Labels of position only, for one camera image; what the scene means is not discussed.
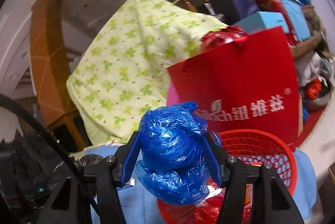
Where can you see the red plastic bag in bag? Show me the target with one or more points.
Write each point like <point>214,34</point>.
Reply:
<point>220,37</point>

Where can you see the light blue shoe box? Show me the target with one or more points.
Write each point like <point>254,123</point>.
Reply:
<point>261,20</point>

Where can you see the blue plastic bag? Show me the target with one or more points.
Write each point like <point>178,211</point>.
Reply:
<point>172,167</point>

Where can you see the red Nilrich paper bag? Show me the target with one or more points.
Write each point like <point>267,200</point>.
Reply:
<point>247,84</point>

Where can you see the blue plastic storage bin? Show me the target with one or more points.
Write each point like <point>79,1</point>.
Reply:
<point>296,16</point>

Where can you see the magenta pillow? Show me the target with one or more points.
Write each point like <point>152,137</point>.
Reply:
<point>172,96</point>

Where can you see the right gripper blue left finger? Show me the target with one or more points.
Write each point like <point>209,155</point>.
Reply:
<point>122,163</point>

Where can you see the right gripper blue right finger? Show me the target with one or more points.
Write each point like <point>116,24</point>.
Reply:
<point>218,162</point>

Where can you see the metal basin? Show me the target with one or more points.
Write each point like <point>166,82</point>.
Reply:
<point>317,94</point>

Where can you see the green clover quilt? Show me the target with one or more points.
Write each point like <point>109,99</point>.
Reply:
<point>123,73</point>

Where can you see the red mesh waste basket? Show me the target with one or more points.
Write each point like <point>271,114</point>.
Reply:
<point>259,190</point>

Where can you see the orange wooden cabinet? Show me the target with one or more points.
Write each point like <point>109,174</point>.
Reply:
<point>50,70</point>

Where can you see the black clothes pile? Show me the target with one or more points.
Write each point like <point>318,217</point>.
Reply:
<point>33,161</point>

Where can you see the black grey plastic bag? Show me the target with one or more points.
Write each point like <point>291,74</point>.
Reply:
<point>89,159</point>

